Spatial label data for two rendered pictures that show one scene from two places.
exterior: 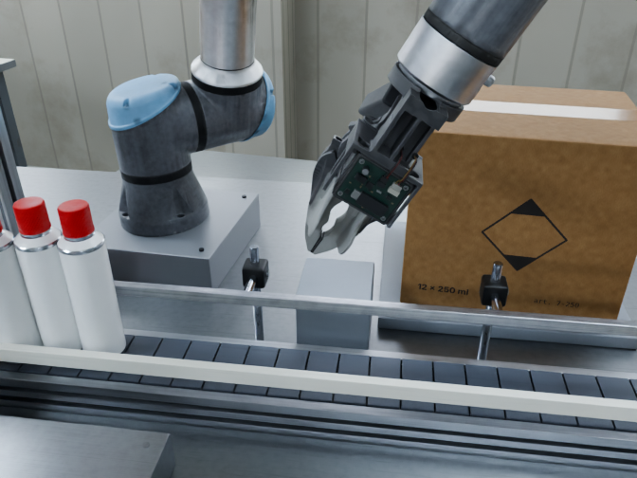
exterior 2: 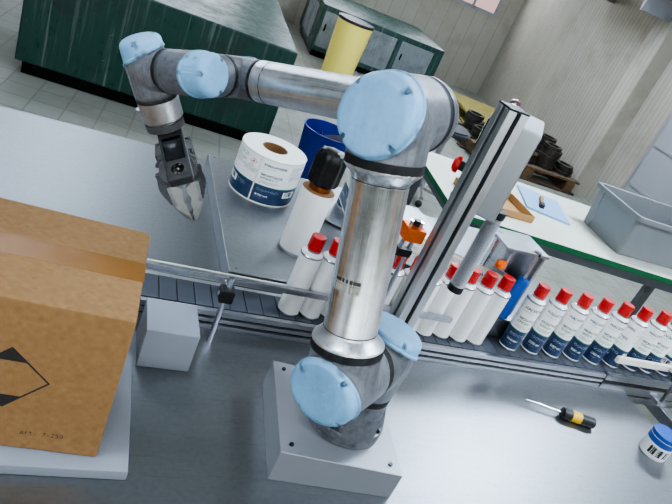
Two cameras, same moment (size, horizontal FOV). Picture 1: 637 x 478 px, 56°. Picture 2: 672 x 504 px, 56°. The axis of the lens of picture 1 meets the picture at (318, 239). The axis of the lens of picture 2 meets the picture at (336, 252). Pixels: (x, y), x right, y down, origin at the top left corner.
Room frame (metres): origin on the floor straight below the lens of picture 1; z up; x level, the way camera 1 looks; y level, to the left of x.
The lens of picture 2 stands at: (1.64, -0.38, 1.67)
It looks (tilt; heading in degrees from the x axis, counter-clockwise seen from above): 26 degrees down; 146
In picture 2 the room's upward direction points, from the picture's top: 24 degrees clockwise
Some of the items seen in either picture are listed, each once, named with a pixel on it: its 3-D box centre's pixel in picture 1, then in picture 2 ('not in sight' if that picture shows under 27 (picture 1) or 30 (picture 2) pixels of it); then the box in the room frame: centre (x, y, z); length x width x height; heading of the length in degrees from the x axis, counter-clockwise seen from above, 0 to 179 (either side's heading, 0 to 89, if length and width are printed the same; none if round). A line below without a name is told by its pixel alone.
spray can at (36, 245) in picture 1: (48, 279); (324, 278); (0.60, 0.32, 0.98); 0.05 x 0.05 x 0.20
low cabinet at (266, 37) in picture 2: not in sight; (168, 30); (-3.66, 0.79, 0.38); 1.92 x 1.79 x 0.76; 167
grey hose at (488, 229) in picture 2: not in sight; (476, 251); (0.72, 0.57, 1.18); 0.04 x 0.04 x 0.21
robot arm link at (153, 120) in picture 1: (153, 122); (378, 354); (0.93, 0.27, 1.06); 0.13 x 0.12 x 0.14; 123
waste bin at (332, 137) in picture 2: not in sight; (322, 158); (-2.00, 1.63, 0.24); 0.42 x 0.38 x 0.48; 72
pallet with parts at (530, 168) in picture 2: not in sight; (518, 143); (-3.76, 4.89, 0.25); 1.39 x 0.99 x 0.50; 76
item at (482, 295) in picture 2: not in sight; (473, 306); (0.64, 0.74, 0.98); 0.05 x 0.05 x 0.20
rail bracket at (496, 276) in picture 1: (491, 328); not in sight; (0.59, -0.21, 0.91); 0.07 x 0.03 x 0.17; 172
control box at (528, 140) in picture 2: not in sight; (496, 160); (0.70, 0.51, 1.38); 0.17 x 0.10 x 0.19; 137
